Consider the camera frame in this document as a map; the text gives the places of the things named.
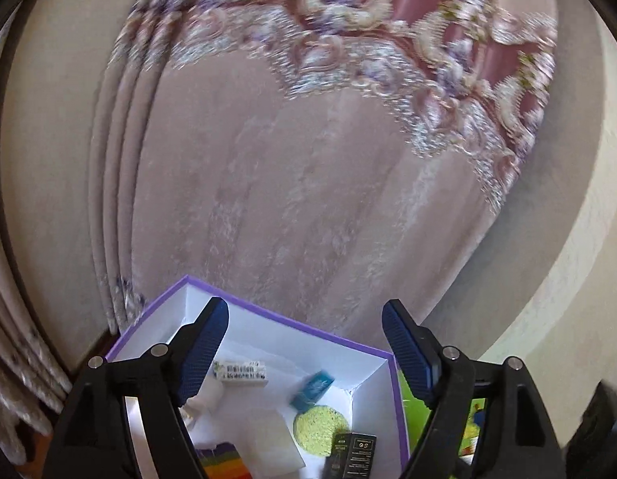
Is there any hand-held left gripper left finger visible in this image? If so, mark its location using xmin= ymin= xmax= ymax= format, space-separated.
xmin=51 ymin=297 xmax=230 ymax=479

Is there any purple cardboard box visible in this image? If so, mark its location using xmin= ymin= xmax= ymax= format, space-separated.
xmin=105 ymin=274 xmax=414 ymax=479

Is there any green printed desktop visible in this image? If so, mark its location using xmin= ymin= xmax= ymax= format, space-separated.
xmin=397 ymin=366 xmax=489 ymax=460

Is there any rainbow mesh pouch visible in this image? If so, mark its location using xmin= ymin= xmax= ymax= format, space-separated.
xmin=196 ymin=441 xmax=252 ymax=479

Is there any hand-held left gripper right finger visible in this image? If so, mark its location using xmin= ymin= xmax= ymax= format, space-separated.
xmin=381 ymin=299 xmax=569 ymax=479

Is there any small black box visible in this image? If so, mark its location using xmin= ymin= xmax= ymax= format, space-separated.
xmin=323 ymin=431 xmax=378 ymax=479

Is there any small teal box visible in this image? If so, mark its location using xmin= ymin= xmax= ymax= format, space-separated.
xmin=290 ymin=370 xmax=335 ymax=407

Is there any pink embroidered curtain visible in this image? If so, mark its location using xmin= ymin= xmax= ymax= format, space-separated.
xmin=0 ymin=0 xmax=559 ymax=410

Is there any round green sponge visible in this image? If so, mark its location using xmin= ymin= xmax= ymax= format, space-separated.
xmin=293 ymin=404 xmax=350 ymax=455

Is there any white pad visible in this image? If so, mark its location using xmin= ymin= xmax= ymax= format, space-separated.
xmin=248 ymin=409 xmax=309 ymax=470

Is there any small white box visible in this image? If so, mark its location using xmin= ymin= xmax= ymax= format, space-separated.
xmin=212 ymin=359 xmax=269 ymax=386

